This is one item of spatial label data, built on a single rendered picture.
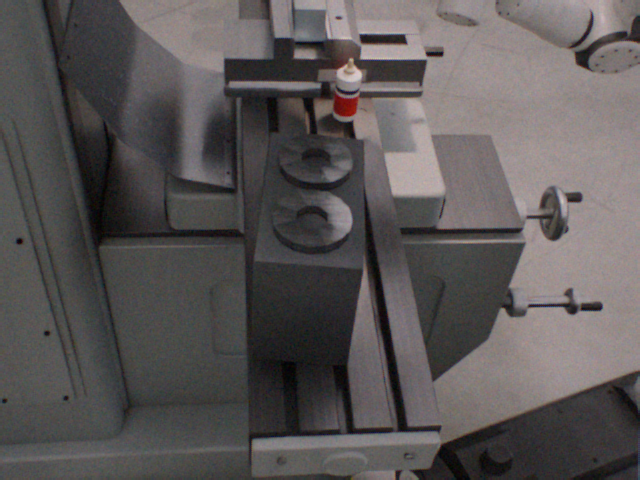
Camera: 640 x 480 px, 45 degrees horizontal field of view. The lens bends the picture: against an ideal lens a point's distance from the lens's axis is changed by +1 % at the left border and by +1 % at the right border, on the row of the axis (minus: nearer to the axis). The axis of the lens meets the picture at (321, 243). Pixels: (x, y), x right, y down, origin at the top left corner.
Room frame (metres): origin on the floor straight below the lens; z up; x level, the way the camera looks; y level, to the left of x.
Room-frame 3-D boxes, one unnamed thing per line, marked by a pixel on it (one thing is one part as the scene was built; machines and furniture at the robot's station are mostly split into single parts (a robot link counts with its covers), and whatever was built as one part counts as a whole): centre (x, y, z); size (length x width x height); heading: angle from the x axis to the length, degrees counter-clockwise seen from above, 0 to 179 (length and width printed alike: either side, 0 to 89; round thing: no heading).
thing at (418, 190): (1.10, 0.05, 0.82); 0.50 x 0.35 x 0.12; 99
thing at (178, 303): (1.11, 0.03, 0.46); 0.80 x 0.30 x 0.60; 99
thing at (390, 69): (1.17, 0.03, 1.01); 0.35 x 0.15 x 0.11; 100
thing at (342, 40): (1.17, 0.01, 1.05); 0.12 x 0.06 x 0.04; 10
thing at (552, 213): (1.18, -0.44, 0.66); 0.16 x 0.12 x 0.12; 99
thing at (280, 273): (0.65, 0.01, 1.06); 0.22 x 0.12 x 0.20; 2
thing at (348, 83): (1.05, -0.02, 1.01); 0.04 x 0.04 x 0.11
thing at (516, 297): (1.05, -0.49, 0.54); 0.22 x 0.06 x 0.06; 99
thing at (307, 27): (1.16, 0.06, 1.07); 0.06 x 0.05 x 0.06; 10
